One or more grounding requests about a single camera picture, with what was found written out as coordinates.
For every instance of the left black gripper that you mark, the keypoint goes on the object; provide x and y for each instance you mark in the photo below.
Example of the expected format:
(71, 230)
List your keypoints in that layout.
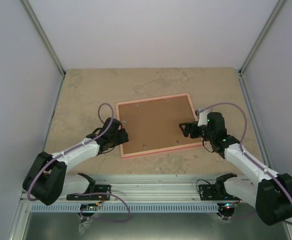
(124, 137)

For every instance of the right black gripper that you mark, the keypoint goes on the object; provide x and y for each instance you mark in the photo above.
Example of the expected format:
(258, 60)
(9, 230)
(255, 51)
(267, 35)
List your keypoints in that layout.
(188, 126)

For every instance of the pink wooden photo frame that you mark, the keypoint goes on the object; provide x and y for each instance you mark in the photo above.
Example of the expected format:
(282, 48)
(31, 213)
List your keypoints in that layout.
(154, 122)

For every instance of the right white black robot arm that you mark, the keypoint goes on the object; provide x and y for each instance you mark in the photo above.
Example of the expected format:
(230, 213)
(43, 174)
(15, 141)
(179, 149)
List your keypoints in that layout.
(269, 192)

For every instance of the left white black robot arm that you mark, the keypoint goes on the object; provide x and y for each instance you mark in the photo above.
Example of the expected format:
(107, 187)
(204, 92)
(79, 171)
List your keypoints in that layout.
(47, 181)

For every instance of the clear plastic bag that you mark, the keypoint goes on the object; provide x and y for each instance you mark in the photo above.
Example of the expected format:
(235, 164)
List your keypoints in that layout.
(83, 226)

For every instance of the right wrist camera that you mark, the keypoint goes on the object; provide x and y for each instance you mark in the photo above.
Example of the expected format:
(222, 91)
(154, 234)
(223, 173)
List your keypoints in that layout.
(202, 117)

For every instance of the aluminium rail base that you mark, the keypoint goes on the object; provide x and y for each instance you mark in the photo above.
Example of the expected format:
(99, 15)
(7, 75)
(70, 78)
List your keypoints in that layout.
(155, 188)

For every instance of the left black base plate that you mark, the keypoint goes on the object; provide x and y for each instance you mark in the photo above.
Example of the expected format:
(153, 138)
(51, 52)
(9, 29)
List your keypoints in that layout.
(99, 188)

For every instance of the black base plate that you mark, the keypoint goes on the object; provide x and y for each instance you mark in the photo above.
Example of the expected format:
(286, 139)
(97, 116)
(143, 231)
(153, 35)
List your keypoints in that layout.
(209, 193)
(99, 188)

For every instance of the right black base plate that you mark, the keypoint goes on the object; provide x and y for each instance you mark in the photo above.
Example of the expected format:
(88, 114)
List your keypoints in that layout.
(209, 193)

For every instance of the left aluminium corner post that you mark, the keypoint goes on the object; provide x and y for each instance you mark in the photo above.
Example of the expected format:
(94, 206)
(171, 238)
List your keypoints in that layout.
(42, 35)

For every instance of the aluminium corner post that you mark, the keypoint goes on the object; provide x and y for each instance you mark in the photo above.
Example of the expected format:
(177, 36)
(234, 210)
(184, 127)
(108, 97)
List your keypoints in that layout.
(261, 37)
(42, 35)

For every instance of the grey slotted cable duct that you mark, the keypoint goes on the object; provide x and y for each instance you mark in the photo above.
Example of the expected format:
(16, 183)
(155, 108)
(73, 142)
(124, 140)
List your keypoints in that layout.
(121, 208)

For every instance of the right aluminium corner post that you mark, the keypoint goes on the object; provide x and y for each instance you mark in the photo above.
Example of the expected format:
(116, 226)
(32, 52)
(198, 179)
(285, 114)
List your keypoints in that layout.
(261, 37)

